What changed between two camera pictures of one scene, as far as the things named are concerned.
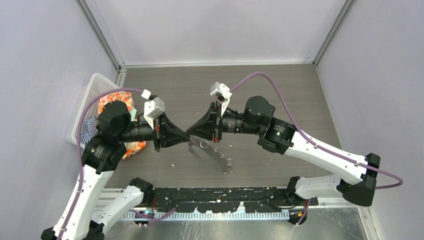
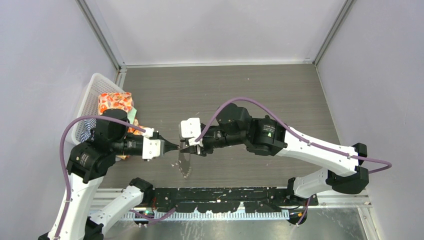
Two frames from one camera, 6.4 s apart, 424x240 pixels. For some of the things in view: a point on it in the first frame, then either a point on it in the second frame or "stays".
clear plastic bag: (210, 155) -> (184, 165)
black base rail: (221, 200) stays
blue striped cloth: (91, 128) stays
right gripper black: (207, 131) -> (190, 149)
